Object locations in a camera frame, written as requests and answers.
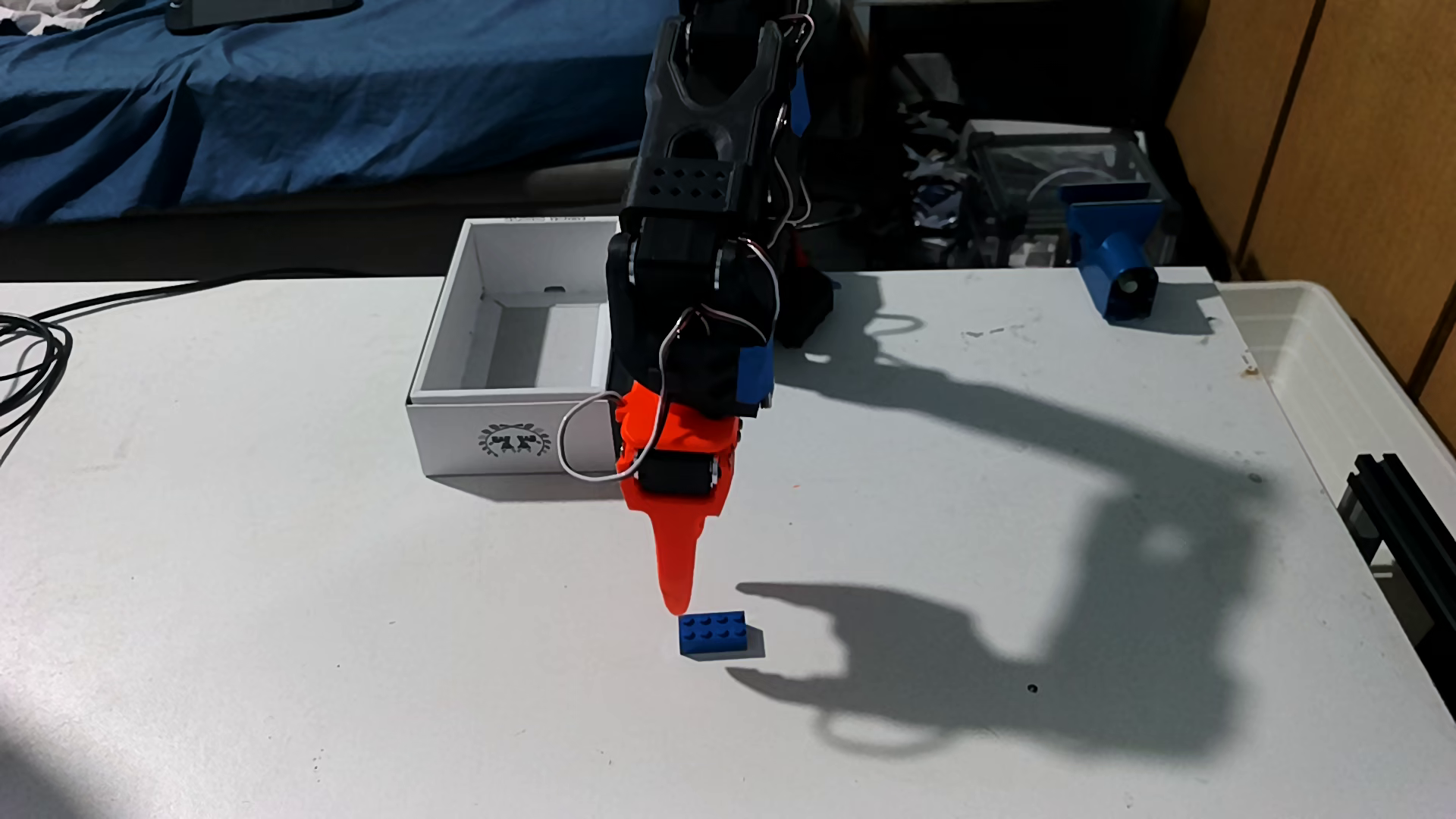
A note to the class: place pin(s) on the brown wooden cabinet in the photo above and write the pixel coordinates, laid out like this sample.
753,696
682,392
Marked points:
1342,137

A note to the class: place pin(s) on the white plastic bin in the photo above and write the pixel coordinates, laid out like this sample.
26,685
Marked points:
1308,353

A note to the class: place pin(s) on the black aluminium extrusion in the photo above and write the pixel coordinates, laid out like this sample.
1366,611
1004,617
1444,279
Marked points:
1405,535

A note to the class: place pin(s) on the white cardboard box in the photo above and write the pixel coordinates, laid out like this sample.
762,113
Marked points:
455,438

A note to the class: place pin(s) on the blue bed sheet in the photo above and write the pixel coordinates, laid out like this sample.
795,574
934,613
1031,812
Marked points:
341,91

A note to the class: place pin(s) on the black flat tablet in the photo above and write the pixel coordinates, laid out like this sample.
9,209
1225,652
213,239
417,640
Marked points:
262,11

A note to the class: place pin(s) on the black white patterned cloth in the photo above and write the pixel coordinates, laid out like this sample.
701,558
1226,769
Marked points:
46,14

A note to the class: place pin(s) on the blue printed table clamp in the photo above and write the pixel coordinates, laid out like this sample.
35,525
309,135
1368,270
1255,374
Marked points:
1115,256

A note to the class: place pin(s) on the blue toy brick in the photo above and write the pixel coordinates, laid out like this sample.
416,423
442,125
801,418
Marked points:
712,635

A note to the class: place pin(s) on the clear plastic case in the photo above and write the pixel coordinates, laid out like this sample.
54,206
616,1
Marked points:
1024,171

